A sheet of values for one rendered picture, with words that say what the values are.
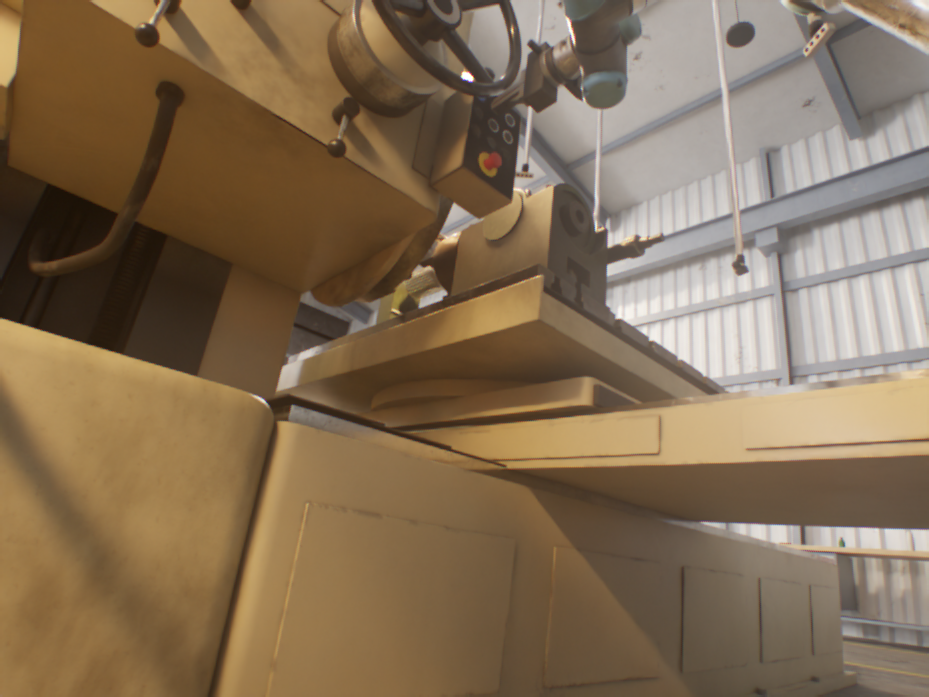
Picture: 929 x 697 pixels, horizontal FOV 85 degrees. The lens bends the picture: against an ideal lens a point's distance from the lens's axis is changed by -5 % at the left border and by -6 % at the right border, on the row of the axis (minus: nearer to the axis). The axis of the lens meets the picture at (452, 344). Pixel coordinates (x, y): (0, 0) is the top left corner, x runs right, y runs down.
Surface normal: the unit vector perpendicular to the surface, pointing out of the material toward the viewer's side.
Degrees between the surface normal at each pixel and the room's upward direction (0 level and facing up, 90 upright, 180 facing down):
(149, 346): 90
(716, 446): 90
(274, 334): 90
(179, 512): 90
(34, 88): 180
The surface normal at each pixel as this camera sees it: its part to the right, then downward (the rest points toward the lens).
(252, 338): 0.66, -0.18
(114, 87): -0.14, 0.92
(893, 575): -0.74, -0.33
